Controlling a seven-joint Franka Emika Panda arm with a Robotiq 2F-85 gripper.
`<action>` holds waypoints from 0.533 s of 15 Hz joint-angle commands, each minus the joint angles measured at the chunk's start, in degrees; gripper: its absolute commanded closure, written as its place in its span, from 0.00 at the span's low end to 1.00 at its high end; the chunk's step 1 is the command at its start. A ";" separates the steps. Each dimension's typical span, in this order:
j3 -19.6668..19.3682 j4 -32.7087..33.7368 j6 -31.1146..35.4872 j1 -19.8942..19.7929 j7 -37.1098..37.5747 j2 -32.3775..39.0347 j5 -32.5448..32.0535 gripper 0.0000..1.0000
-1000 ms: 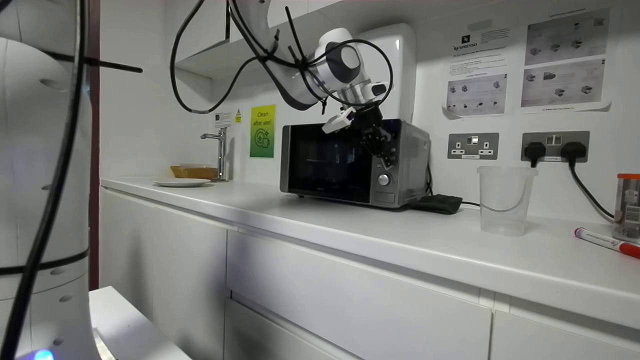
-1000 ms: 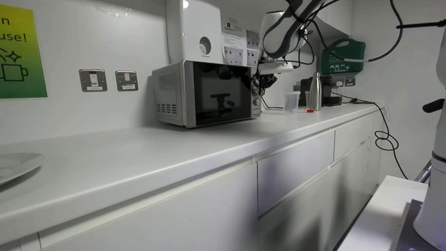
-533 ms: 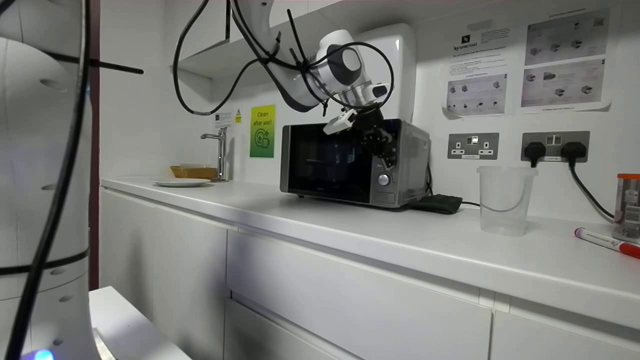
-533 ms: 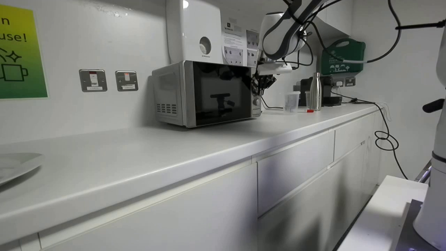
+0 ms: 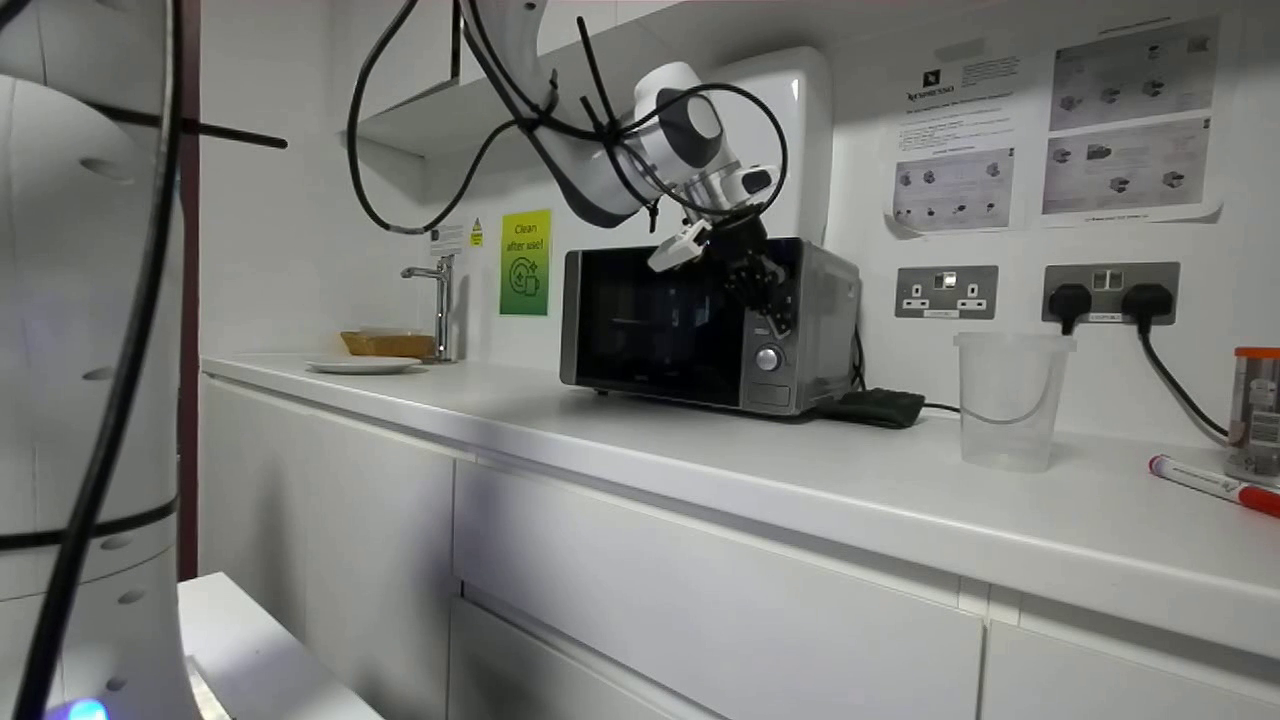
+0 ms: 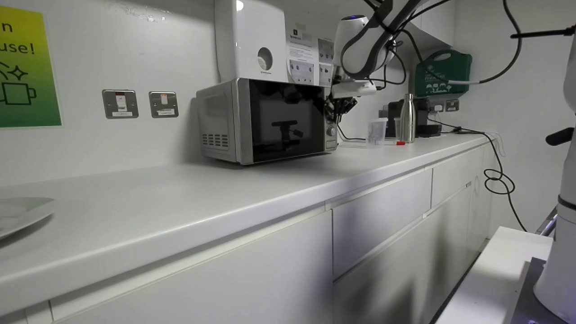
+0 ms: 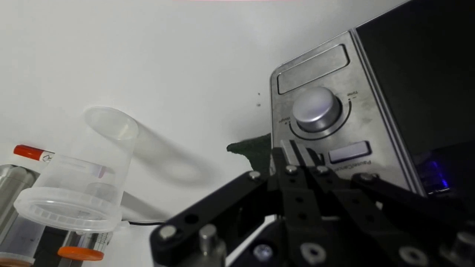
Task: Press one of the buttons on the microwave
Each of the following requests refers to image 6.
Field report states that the microwave door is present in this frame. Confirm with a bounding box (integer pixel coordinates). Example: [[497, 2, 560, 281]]
[[238, 79, 327, 165]]

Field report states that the silver microwave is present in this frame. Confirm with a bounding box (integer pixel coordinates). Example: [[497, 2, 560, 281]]
[[196, 78, 339, 166]]

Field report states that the clear plastic cup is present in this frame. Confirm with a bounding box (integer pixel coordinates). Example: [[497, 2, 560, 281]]
[[366, 118, 388, 147]]

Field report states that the white instruction sheet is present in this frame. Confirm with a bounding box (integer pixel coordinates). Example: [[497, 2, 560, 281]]
[[286, 28, 335, 87]]

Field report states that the steel bottle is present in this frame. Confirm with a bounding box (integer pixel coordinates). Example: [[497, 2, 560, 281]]
[[400, 93, 416, 144]]

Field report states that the black coffee machine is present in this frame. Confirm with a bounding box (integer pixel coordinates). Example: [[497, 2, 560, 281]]
[[387, 98, 442, 138]]

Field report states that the green first aid box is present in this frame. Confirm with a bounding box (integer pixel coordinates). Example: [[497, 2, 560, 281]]
[[414, 49, 473, 98]]

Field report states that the white drawer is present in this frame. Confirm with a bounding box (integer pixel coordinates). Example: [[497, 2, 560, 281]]
[[332, 167, 433, 280], [431, 146, 486, 208]]

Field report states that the white paper towel dispenser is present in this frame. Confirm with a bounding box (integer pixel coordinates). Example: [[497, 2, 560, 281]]
[[214, 0, 289, 84]]

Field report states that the white cabinet door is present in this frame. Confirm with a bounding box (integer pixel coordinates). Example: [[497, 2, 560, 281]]
[[333, 185, 474, 324], [49, 210, 334, 324]]

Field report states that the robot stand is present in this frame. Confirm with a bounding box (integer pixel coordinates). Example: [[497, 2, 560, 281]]
[[433, 226, 576, 324]]

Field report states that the green and yellow poster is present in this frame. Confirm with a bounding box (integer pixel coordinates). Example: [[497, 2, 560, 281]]
[[0, 5, 63, 129]]

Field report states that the white plate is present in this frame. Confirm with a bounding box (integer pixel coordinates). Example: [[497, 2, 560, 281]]
[[0, 197, 57, 241]]

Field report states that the black cable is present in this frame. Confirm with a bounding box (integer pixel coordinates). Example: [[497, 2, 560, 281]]
[[427, 118, 528, 233]]

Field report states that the metal wall switch plate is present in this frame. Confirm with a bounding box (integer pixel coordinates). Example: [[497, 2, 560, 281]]
[[149, 91, 179, 119], [102, 89, 139, 120]]

